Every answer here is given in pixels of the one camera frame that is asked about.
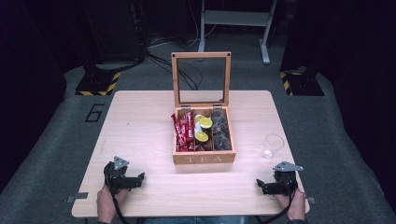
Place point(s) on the white metal stand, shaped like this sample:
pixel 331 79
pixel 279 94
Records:
pixel 236 18

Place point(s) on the white capsule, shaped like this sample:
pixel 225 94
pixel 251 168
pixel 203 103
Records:
pixel 197 127

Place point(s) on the grey metal table bracket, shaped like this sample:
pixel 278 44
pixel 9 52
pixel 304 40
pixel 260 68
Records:
pixel 77 197
pixel 311 200

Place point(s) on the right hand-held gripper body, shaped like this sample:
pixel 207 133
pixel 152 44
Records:
pixel 285 179

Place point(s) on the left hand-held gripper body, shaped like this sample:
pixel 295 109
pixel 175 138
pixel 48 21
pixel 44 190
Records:
pixel 115 179

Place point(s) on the bundle of red sachets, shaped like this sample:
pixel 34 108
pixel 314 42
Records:
pixel 184 132

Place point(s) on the pile of dark tea bags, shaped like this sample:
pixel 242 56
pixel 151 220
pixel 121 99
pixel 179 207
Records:
pixel 221 132

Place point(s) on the wooden tea box, glass lid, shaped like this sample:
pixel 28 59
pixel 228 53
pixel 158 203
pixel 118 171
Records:
pixel 204 158

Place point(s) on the clear plastic cup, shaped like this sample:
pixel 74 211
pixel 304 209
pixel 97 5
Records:
pixel 273 143

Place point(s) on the person's left hand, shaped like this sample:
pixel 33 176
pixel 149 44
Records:
pixel 107 202

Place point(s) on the black yellow striped stand base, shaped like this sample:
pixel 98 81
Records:
pixel 99 84
pixel 300 84

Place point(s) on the person's right hand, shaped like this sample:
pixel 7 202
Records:
pixel 295 205

